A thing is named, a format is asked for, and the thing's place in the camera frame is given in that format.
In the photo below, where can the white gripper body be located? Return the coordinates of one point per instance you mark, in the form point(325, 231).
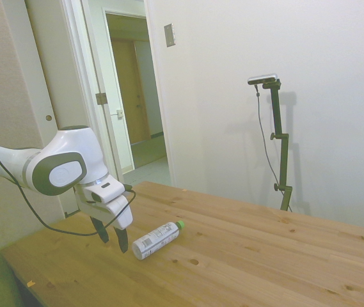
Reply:
point(117, 212)

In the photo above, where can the beige wooden door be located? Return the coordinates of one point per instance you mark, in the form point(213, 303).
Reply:
point(57, 64)

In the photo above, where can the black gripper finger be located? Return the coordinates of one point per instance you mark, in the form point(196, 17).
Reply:
point(101, 231)
point(122, 241)

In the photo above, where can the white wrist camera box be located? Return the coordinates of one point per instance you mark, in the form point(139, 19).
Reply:
point(108, 188)

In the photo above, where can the brown hallway door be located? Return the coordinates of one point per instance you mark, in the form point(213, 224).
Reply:
point(127, 96)

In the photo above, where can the white door frame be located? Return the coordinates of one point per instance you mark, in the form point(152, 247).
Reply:
point(89, 80)

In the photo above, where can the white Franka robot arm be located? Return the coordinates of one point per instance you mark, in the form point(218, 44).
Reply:
point(73, 144)

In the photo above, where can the black jointed camera stand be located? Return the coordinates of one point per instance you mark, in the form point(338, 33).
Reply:
point(277, 108)

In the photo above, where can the clear bottle with green cap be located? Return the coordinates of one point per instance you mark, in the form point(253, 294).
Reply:
point(156, 240)

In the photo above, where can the grey wall switch plate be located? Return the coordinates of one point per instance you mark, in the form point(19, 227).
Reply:
point(169, 35)

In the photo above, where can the metal strike plate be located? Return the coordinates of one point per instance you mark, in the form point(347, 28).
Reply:
point(119, 113)

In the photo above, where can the grey exterior camera bar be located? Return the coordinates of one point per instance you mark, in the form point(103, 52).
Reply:
point(263, 79)

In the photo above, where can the metal door hinge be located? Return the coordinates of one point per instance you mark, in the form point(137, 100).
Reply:
point(101, 98)

